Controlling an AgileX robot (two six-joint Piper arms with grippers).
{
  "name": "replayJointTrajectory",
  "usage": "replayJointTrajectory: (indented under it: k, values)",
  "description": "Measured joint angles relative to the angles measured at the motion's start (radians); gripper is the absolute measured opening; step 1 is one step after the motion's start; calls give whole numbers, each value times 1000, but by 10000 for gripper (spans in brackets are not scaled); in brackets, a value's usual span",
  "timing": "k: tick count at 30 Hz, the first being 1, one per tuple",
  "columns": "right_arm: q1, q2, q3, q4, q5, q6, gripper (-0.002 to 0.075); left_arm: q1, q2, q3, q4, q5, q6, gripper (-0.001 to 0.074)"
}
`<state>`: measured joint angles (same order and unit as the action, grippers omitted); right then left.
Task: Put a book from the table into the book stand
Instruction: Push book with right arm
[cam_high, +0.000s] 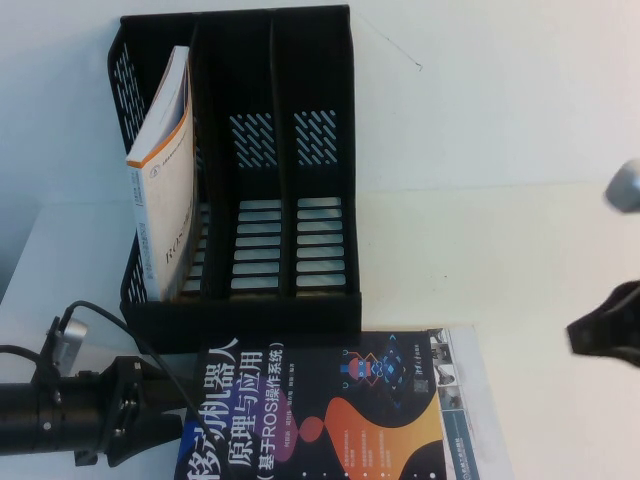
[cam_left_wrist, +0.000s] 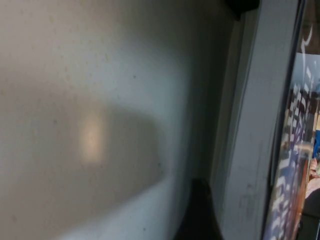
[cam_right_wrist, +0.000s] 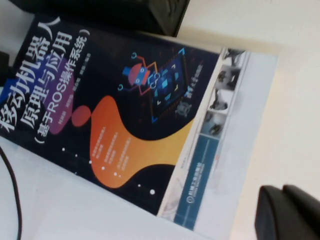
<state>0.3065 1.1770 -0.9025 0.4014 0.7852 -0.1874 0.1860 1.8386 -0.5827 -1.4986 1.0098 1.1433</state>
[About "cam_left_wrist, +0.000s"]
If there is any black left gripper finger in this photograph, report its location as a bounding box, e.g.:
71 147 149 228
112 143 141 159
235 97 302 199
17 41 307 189
173 177 227 240

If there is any dark colourful robot book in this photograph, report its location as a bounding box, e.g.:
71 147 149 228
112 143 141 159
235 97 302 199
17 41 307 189
219 0 320 240

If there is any white car suspension book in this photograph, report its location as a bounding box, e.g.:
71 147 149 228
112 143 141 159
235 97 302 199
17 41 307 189
208 9 262 240

